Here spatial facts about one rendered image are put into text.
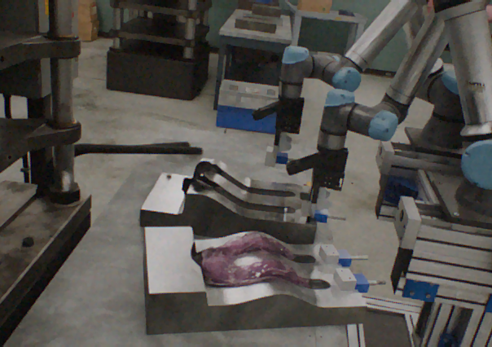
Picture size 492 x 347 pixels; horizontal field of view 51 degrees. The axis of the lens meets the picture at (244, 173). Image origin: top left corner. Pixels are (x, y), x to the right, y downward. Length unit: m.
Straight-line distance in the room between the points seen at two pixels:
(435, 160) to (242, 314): 0.99
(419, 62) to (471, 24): 0.22
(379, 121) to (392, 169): 0.56
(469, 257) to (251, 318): 0.61
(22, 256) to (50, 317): 0.28
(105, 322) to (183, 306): 0.18
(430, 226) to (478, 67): 0.43
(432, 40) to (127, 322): 0.98
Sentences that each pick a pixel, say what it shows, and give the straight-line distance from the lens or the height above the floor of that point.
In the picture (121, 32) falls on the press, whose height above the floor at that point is 0.61.
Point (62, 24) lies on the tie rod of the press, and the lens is 1.49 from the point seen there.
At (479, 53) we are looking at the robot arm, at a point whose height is 1.43.
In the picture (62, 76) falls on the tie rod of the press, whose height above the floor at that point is 1.19.
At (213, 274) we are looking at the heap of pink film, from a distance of 1.20.
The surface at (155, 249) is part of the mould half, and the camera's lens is 1.22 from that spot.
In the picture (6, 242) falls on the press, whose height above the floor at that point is 0.78.
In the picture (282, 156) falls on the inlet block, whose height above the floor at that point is 0.95.
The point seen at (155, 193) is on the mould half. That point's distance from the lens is 1.57.
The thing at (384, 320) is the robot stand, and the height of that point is 0.21.
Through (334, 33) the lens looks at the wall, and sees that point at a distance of 7.98.
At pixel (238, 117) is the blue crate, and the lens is 4.76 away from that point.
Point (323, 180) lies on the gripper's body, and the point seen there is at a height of 1.01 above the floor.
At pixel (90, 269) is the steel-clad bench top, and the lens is 1.35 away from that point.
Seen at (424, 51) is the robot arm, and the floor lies 1.39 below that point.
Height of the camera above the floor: 1.58
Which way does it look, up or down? 24 degrees down
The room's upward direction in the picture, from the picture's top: 8 degrees clockwise
